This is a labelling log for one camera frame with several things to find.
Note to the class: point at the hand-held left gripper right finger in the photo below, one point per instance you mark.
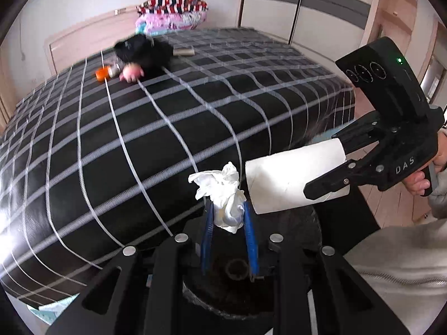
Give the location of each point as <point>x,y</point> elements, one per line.
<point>252,244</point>

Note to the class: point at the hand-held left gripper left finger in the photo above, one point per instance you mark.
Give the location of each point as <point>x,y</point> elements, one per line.
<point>206,237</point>

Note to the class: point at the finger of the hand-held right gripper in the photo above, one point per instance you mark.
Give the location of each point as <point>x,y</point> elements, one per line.
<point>359,131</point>
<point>335,181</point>

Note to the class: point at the white tissue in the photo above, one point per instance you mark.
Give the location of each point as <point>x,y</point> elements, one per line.
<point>223,195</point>

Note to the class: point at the white toilet paper roll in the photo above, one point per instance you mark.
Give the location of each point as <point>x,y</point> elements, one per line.
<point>290,178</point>

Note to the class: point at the small pink object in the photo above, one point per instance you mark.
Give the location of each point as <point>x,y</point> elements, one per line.
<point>132,73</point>

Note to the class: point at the cardboard tube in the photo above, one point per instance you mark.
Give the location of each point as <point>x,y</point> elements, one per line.
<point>184,52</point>

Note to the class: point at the orange capped small bottle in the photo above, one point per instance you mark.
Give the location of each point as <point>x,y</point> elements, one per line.
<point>103,73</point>

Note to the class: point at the black sock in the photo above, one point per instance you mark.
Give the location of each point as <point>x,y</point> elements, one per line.
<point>143,52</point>

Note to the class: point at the person's right forearm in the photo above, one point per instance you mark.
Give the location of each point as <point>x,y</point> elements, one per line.
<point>439,199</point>

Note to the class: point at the person's right hand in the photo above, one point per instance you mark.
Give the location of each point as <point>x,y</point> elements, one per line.
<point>417,183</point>

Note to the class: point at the wooden door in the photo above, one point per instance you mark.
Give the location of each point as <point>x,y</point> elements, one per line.
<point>394,14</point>

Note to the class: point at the black white checked blanket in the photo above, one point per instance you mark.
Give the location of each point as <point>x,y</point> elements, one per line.
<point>174,111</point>

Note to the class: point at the white grey wardrobe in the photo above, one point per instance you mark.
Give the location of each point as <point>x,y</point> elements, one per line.
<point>272,7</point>

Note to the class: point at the teal printed bed sheet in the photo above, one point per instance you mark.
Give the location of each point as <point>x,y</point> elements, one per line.
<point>52,312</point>

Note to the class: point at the striped folded blanket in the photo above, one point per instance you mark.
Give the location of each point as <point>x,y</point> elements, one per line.
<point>171,5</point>

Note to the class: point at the beige wooden headboard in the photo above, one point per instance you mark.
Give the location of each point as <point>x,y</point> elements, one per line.
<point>76,42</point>

